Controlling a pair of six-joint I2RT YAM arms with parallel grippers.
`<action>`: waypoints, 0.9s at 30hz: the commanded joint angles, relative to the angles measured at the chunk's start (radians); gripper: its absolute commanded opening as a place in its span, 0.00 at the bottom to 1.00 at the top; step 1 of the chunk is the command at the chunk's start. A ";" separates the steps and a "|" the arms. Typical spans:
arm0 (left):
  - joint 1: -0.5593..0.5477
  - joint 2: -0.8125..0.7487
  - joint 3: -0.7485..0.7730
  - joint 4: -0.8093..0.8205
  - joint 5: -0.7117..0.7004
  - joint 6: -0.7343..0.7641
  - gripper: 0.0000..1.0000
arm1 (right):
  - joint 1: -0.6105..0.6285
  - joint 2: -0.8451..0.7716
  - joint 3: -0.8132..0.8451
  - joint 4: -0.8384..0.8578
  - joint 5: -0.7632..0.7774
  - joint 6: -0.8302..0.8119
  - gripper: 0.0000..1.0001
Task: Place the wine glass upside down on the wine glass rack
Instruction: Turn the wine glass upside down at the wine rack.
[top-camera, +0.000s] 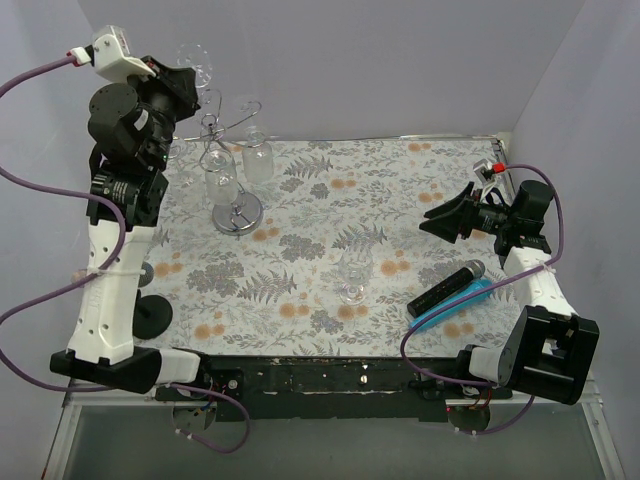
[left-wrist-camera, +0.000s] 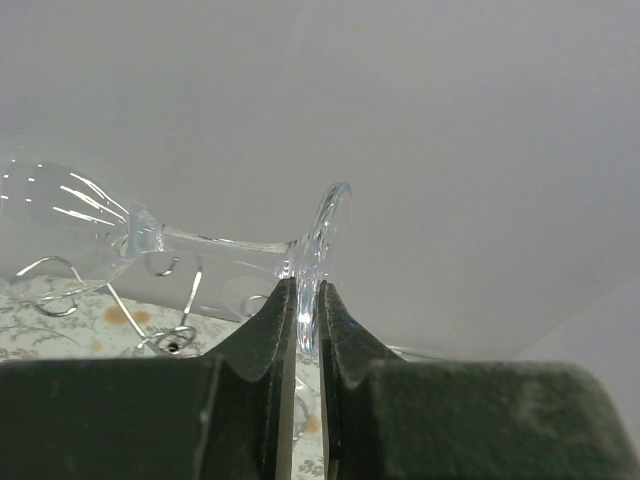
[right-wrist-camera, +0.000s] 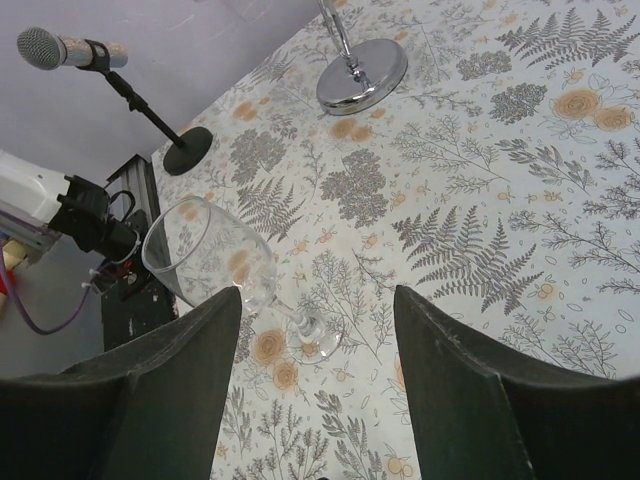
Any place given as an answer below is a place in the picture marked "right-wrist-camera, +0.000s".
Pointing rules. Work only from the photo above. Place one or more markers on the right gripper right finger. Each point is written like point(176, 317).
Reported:
point(482, 410)

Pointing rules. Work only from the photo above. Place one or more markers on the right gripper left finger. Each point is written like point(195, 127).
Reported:
point(149, 409)

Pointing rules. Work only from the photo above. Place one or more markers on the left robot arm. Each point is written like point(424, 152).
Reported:
point(39, 205)

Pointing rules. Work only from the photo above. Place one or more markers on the chrome wine glass rack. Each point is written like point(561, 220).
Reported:
point(362, 75)

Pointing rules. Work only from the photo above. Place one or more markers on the colourful toy pile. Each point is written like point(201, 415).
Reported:
point(13, 253)

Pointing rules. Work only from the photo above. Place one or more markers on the floral tablecloth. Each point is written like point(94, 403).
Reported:
point(500, 180)

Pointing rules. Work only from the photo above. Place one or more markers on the black microphone stand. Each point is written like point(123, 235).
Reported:
point(187, 149)

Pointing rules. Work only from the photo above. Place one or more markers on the glitter microphone on stand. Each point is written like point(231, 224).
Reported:
point(47, 51)

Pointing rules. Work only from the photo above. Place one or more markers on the black table front rail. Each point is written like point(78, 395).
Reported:
point(133, 302)

